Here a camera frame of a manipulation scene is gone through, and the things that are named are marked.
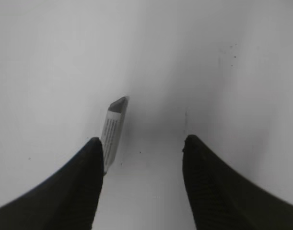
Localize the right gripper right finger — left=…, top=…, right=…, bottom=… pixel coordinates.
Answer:
left=182, top=135, right=293, bottom=230

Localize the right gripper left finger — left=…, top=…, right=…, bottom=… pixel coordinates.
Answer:
left=0, top=138, right=104, bottom=230

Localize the grey white eraser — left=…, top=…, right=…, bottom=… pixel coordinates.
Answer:
left=100, top=96, right=129, bottom=175

